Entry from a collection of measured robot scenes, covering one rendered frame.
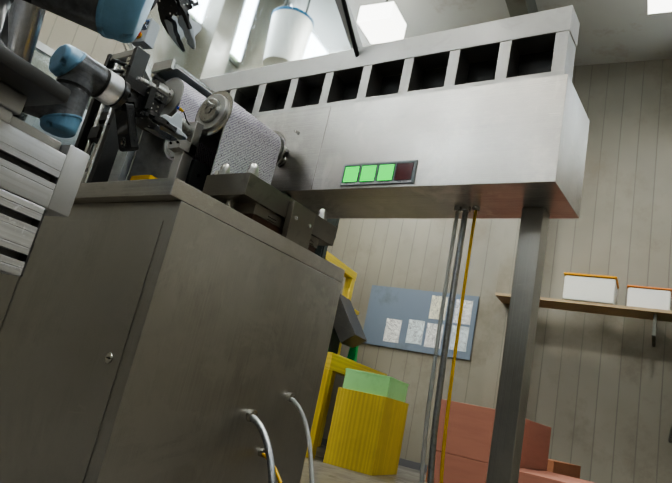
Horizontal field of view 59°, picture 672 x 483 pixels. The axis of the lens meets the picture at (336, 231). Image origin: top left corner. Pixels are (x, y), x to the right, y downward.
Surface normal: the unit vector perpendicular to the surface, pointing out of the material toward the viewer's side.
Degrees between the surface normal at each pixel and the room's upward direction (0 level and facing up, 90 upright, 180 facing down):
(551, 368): 90
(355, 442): 90
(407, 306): 90
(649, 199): 90
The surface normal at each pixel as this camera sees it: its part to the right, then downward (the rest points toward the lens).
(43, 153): 0.87, 0.05
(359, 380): -0.36, -0.33
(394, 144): -0.55, -0.34
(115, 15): 0.13, 0.71
